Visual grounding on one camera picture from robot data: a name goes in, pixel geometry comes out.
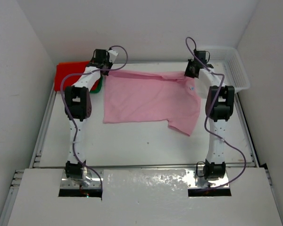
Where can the pink t shirt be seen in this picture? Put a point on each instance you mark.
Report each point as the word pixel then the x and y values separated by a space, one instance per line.
pixel 132 96

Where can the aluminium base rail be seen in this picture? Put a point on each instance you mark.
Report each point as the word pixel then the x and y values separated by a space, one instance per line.
pixel 141 176

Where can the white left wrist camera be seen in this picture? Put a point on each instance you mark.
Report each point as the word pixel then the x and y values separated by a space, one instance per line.
pixel 112 55

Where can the white plastic bin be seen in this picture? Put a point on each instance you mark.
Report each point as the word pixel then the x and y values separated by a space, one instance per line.
pixel 229 59

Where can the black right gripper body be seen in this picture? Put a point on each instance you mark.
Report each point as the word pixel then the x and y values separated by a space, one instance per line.
pixel 189 68

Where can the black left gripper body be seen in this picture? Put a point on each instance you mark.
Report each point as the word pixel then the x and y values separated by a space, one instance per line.
pixel 108 64

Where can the green t shirt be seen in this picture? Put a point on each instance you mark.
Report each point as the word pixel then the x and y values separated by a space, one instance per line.
pixel 97 86

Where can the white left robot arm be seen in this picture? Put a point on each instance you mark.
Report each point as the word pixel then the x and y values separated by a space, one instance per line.
pixel 78 108

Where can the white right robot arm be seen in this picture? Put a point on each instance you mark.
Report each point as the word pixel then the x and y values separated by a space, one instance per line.
pixel 218 110

